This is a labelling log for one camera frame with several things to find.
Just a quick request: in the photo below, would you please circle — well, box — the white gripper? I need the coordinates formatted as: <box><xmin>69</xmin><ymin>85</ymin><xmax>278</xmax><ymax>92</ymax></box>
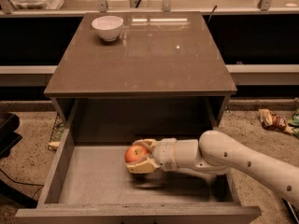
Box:
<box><xmin>126</xmin><ymin>138</ymin><xmax>178</xmax><ymax>174</ymax></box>

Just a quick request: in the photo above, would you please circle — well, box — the red apple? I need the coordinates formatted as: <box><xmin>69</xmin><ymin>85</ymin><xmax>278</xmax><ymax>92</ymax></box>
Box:
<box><xmin>124</xmin><ymin>145</ymin><xmax>148</xmax><ymax>163</ymax></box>

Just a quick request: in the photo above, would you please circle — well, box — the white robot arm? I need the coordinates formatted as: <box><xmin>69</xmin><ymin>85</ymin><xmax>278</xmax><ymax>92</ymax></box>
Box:
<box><xmin>124</xmin><ymin>131</ymin><xmax>299</xmax><ymax>207</ymax></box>

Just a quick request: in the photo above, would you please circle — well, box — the open grey top drawer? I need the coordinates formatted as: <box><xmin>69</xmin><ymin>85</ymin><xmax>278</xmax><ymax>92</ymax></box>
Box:
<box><xmin>14</xmin><ymin>98</ymin><xmax>262</xmax><ymax>224</ymax></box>

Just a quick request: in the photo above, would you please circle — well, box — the snack packet on floor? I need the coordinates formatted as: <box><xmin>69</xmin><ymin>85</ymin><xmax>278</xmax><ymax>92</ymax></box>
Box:
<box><xmin>259</xmin><ymin>109</ymin><xmax>294</xmax><ymax>134</ymax></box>

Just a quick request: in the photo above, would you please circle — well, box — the white ceramic bowl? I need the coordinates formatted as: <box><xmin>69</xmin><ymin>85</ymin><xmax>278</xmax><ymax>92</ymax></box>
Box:
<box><xmin>92</xmin><ymin>16</ymin><xmax>123</xmax><ymax>41</ymax></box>

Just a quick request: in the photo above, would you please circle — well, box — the black chair base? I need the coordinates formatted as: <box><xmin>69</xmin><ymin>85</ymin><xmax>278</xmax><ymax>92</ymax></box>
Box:
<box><xmin>0</xmin><ymin>112</ymin><xmax>21</xmax><ymax>159</ymax></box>

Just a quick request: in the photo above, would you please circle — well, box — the green packet on floor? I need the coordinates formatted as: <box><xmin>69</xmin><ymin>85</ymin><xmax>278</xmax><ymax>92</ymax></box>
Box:
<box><xmin>288</xmin><ymin>108</ymin><xmax>299</xmax><ymax>139</ymax></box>

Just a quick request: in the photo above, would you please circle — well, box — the black rod on floor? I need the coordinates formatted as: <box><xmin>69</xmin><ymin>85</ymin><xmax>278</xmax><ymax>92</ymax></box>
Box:
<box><xmin>282</xmin><ymin>200</ymin><xmax>299</xmax><ymax>224</ymax></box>

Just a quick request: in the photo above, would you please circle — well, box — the black cable on floor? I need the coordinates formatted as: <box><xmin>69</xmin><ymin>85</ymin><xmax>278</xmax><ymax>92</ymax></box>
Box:
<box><xmin>0</xmin><ymin>168</ymin><xmax>45</xmax><ymax>201</ymax></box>

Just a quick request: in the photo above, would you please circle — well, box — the metal shelf rail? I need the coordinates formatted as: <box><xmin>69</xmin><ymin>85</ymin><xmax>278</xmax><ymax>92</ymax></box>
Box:
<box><xmin>0</xmin><ymin>0</ymin><xmax>299</xmax><ymax>17</ymax></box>

